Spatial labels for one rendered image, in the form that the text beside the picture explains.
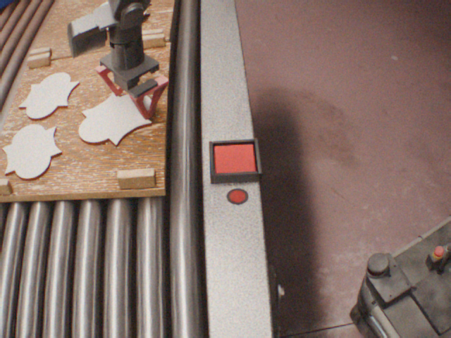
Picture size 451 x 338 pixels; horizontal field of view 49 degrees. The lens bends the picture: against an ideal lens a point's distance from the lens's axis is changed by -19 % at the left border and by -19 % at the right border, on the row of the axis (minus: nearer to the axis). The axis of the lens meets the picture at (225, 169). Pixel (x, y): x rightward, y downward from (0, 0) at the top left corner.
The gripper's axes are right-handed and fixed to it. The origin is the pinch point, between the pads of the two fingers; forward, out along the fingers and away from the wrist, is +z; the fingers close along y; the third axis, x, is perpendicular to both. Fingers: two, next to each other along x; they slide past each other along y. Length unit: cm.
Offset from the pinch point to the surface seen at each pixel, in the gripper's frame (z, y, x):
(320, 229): 95, -5, 66
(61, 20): 1.8, -48.6, 7.8
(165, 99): 1.7, 2.0, 5.5
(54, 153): 0.8, -0.8, -17.3
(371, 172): 96, -9, 101
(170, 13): 1.8, -24.9, 26.6
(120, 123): 0.8, 2.2, -4.3
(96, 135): 0.8, 1.6, -9.0
